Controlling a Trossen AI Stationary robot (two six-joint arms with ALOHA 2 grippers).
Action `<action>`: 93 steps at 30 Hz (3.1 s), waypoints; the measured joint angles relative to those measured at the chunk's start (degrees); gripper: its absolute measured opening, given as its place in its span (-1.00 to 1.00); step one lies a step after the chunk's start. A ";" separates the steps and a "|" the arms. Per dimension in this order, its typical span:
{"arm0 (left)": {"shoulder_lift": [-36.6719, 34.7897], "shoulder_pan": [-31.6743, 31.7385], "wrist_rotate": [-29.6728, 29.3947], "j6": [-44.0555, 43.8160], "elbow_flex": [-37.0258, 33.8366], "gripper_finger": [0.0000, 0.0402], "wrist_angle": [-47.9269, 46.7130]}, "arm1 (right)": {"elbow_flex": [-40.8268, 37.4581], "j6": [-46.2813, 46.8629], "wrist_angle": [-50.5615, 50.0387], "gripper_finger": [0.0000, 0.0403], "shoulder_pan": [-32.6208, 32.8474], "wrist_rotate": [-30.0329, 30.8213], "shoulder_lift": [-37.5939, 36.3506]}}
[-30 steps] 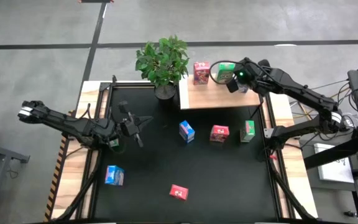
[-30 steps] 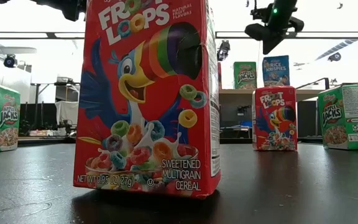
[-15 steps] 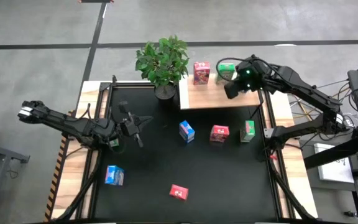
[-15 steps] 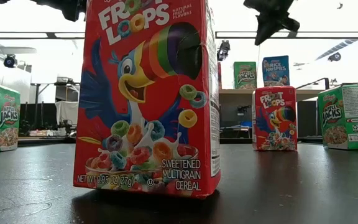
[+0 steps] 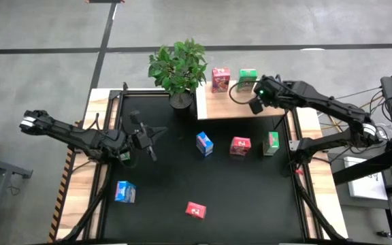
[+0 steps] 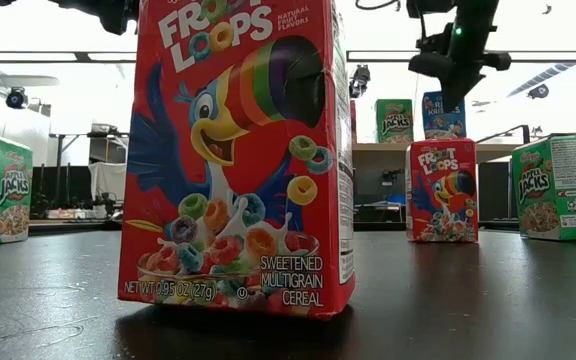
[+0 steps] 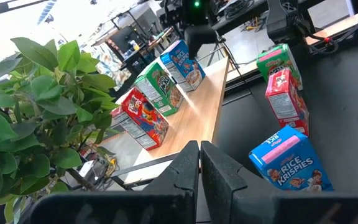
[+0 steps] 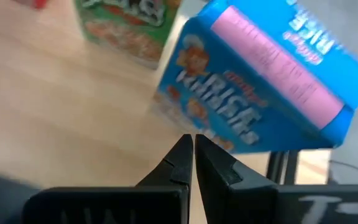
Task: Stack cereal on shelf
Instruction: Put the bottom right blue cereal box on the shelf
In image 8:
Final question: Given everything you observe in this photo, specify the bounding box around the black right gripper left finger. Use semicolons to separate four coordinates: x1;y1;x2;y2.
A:
22;134;194;224

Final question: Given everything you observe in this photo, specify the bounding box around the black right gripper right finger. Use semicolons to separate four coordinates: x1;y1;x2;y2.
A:
195;134;358;224

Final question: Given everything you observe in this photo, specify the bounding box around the wooden shelf board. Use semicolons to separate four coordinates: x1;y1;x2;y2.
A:
0;0;273;224

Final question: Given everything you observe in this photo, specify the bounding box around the blue cereal box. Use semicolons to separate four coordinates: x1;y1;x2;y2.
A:
150;0;358;155

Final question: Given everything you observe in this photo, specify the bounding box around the black metal table frame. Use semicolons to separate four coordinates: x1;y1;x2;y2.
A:
265;149;301;186

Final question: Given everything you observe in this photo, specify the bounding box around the green cereal box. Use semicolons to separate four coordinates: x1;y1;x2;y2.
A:
73;0;183;70

